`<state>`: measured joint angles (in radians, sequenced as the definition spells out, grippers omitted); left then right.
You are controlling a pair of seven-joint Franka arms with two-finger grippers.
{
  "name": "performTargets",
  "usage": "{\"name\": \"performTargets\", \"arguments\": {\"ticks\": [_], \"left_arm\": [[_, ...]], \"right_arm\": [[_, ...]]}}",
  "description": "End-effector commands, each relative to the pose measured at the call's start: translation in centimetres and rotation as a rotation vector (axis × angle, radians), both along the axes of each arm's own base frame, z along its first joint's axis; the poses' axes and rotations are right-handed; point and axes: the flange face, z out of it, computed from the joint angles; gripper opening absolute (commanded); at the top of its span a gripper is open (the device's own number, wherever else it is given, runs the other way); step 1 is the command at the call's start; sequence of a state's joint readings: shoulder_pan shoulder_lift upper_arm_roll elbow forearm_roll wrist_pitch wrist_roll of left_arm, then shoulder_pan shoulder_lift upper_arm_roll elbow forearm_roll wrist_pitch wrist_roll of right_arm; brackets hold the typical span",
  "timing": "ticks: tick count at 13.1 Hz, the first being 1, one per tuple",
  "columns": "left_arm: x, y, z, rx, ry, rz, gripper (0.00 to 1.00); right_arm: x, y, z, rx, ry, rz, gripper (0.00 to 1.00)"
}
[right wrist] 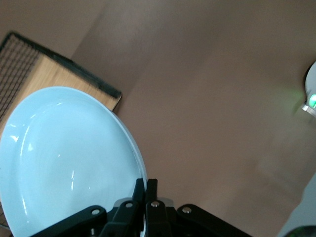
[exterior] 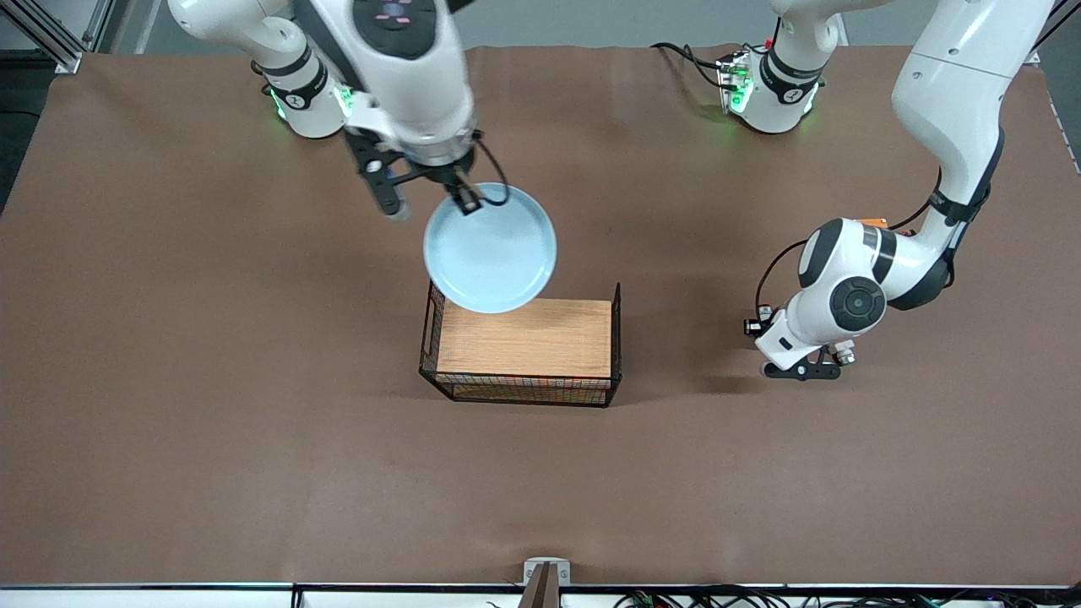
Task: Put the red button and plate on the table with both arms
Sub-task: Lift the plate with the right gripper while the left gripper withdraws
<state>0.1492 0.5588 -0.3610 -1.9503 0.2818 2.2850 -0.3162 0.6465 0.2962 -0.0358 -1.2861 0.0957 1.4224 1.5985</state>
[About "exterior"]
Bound brown table mat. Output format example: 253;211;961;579
0;44;1081;588

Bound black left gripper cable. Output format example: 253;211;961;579
754;165;945;320

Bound light blue round plate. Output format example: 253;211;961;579
422;182;559;315

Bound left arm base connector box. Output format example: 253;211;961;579
716;49;754;115

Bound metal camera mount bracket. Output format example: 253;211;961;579
517;557;572;608

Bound aluminium frame profile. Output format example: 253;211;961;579
0;0;85;75
1018;0;1081;67

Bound black wire shelf wooden top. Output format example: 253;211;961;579
418;276;623;409

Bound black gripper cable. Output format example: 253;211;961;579
754;165;945;320
469;131;513;208

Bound black base power cable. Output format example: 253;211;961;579
650;41;729;90

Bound white table edge rail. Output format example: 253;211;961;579
0;583;1081;608

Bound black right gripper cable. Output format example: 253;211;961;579
469;131;513;208

